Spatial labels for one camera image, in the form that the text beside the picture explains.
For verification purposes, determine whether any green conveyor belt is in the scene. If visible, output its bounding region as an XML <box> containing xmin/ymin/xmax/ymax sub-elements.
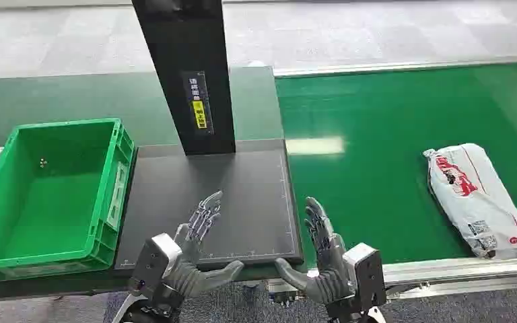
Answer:
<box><xmin>275</xmin><ymin>61</ymin><xmax>517</xmax><ymax>269</ymax></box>

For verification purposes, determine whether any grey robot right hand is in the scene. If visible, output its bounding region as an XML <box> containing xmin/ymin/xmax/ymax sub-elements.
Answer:
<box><xmin>274</xmin><ymin>196</ymin><xmax>357</xmax><ymax>306</ymax></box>

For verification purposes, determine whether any green plastic crate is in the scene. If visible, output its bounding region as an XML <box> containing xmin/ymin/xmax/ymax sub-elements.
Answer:
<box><xmin>0</xmin><ymin>118</ymin><xmax>136</xmax><ymax>283</ymax></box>

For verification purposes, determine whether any aluminium conveyor side rail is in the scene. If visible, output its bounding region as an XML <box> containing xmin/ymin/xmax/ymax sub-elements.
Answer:
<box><xmin>273</xmin><ymin>55</ymin><xmax>517</xmax><ymax>78</ymax></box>
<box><xmin>266</xmin><ymin>254</ymin><xmax>517</xmax><ymax>300</ymax></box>

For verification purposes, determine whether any white parcel bag red print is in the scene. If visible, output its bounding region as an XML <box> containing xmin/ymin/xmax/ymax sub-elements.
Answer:
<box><xmin>422</xmin><ymin>143</ymin><xmax>517</xmax><ymax>260</ymax></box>

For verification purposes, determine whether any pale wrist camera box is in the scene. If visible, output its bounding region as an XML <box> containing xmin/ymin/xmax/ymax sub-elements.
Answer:
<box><xmin>343</xmin><ymin>242</ymin><xmax>388</xmax><ymax>313</ymax></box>
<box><xmin>127</xmin><ymin>233</ymin><xmax>184</xmax><ymax>299</ymax></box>

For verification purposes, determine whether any white label on crate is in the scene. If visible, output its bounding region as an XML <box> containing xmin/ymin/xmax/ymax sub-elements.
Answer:
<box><xmin>106</xmin><ymin>161</ymin><xmax>129</xmax><ymax>231</ymax></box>

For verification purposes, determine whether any black yellow warning sticker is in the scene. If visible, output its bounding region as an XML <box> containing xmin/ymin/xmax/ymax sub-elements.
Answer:
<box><xmin>181</xmin><ymin>70</ymin><xmax>215</xmax><ymax>136</ymax></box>

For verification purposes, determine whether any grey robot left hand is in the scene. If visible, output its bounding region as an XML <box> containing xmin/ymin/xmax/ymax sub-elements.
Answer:
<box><xmin>166</xmin><ymin>190</ymin><xmax>245</xmax><ymax>299</ymax></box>

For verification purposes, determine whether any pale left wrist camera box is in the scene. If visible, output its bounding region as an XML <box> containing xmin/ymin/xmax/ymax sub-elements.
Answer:
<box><xmin>127</xmin><ymin>233</ymin><xmax>184</xmax><ymax>299</ymax></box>

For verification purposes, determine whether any black upright scanner column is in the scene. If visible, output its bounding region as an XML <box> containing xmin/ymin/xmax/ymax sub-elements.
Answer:
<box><xmin>131</xmin><ymin>0</ymin><xmax>237</xmax><ymax>156</ymax></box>

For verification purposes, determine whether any black weighing platform plate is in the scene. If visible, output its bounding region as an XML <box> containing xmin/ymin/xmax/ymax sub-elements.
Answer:
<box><xmin>114</xmin><ymin>138</ymin><xmax>304</xmax><ymax>271</ymax></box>

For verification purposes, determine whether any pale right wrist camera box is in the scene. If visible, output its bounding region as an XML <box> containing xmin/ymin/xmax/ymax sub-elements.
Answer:
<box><xmin>343</xmin><ymin>242</ymin><xmax>388</xmax><ymax>313</ymax></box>

